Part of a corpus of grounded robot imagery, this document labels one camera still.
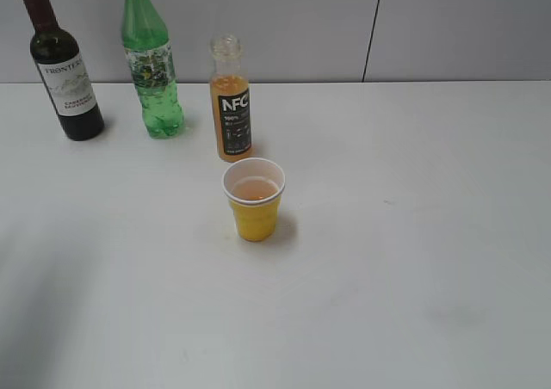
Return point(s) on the yellow paper cup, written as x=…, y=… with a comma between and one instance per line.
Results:
x=254, y=188

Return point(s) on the NFC orange juice bottle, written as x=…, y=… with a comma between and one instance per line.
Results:
x=230, y=96

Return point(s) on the green plastic soda bottle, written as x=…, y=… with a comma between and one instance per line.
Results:
x=146, y=43

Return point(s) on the dark red wine bottle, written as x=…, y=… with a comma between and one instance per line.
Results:
x=59, y=62

